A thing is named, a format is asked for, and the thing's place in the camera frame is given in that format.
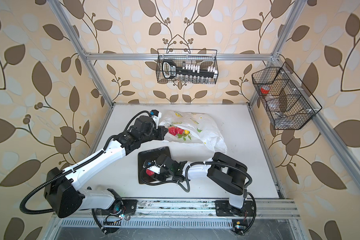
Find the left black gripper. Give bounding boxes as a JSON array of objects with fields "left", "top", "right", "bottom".
[{"left": 139, "top": 124, "right": 170, "bottom": 144}]

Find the red fake strawberry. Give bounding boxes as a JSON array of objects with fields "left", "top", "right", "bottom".
[
  {"left": 168, "top": 126, "right": 177, "bottom": 136},
  {"left": 146, "top": 169, "right": 156, "bottom": 176},
  {"left": 176, "top": 127, "right": 184, "bottom": 135}
]

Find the green fake leaf sprig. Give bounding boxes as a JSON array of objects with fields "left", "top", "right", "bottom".
[{"left": 177, "top": 133, "right": 192, "bottom": 141}]

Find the white plastic bag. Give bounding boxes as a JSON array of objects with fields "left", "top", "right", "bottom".
[{"left": 159, "top": 111, "right": 228, "bottom": 153}]

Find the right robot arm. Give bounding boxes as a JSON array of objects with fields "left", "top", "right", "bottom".
[{"left": 139, "top": 152, "right": 257, "bottom": 236}]

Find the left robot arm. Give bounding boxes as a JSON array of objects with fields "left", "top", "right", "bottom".
[{"left": 20, "top": 110, "right": 168, "bottom": 218}]

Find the black square plate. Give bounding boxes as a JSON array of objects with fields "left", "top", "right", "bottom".
[{"left": 138, "top": 147, "right": 171, "bottom": 185}]

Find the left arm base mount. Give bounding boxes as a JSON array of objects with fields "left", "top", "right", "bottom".
[{"left": 95, "top": 197, "right": 138, "bottom": 235}]

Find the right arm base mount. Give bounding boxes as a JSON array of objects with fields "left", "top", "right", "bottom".
[{"left": 215, "top": 200, "right": 257, "bottom": 236}]

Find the back wire basket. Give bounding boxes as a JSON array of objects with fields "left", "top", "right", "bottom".
[{"left": 156, "top": 48, "right": 219, "bottom": 85}]

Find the side wire basket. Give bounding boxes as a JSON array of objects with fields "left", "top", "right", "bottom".
[{"left": 252, "top": 63, "right": 322, "bottom": 130}]

